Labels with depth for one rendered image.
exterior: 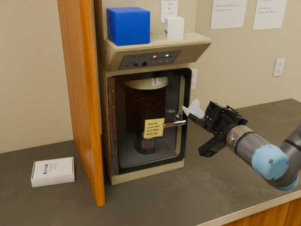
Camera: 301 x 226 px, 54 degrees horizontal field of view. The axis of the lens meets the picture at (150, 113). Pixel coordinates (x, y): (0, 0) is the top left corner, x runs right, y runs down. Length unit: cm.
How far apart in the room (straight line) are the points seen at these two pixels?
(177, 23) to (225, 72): 88
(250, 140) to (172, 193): 49
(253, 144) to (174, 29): 41
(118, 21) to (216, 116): 37
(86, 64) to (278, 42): 136
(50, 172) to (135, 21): 69
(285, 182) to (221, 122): 22
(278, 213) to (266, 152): 68
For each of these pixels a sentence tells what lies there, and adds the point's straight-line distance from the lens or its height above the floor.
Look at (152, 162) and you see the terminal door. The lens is 118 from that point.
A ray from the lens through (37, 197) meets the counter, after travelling 120.
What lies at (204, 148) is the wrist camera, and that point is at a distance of 89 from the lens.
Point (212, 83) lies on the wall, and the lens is 173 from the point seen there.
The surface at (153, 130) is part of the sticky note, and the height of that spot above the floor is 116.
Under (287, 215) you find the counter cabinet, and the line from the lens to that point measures 143.
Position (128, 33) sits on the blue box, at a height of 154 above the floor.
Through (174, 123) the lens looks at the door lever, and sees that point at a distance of 106.
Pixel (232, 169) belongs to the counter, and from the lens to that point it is 132.
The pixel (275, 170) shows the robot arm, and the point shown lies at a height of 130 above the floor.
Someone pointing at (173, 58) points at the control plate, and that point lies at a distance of 97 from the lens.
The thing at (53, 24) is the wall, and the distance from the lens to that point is 134.
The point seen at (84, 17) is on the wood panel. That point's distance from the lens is 82.
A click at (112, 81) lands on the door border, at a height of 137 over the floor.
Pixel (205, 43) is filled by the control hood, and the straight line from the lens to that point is 95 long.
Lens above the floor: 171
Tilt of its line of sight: 26 degrees down
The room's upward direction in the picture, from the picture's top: 1 degrees clockwise
